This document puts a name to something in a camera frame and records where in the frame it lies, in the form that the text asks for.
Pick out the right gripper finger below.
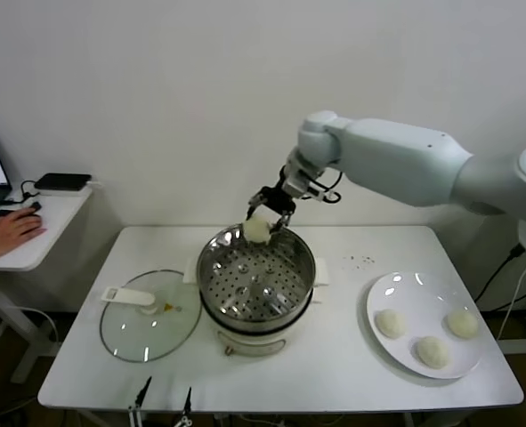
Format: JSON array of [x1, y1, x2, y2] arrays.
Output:
[[271, 208, 295, 235], [246, 190, 266, 222]]

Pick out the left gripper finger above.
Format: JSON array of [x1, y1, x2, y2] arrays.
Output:
[[177, 386, 193, 427], [128, 375, 153, 427]]

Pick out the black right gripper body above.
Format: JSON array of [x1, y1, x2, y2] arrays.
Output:
[[255, 165, 336, 214]]

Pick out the white steamed baozi bun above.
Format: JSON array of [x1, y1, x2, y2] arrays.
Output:
[[447, 310, 480, 339], [375, 310, 407, 340], [416, 336, 450, 369], [242, 216, 272, 246]]

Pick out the stainless steel steamer basket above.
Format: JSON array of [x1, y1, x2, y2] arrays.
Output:
[[198, 221, 316, 325]]

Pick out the person hand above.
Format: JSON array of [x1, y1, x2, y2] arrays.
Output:
[[0, 206, 49, 264]]

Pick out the dark crumbs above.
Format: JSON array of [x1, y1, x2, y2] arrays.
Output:
[[342, 254, 375, 270]]

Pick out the large white plate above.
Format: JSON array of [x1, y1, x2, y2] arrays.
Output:
[[365, 270, 485, 380]]

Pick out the white side desk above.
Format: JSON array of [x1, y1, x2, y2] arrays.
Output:
[[0, 186, 94, 386]]

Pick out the flat black box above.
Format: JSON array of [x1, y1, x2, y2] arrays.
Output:
[[34, 173, 93, 192]]

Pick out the white stand foot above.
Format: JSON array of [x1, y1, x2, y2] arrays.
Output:
[[496, 318, 526, 355]]

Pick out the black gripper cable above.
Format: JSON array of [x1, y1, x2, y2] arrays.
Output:
[[311, 171, 344, 205]]

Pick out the glass lid with white handle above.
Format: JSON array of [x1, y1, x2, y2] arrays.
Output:
[[99, 269, 203, 364]]

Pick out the white floor cable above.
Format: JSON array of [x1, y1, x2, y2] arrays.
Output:
[[21, 306, 61, 346]]

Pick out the short black cable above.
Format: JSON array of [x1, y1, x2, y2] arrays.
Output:
[[20, 180, 41, 205]]

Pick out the black power cable with plug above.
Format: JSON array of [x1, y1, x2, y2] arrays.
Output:
[[473, 243, 525, 304]]

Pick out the long white cable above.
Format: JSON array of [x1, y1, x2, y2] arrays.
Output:
[[498, 255, 526, 342]]

